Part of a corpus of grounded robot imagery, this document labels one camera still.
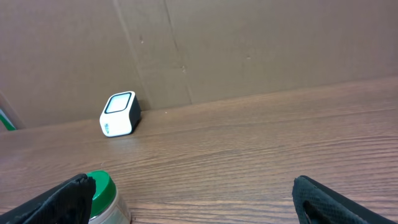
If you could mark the white barcode scanner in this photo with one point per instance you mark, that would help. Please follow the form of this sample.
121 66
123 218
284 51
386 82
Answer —
121 114

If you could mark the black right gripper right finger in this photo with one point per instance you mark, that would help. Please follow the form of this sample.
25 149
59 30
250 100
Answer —
317 204

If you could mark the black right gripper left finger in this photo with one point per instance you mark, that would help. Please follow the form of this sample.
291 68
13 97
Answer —
68 202

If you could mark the green lid jar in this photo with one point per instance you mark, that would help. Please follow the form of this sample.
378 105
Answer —
108 206

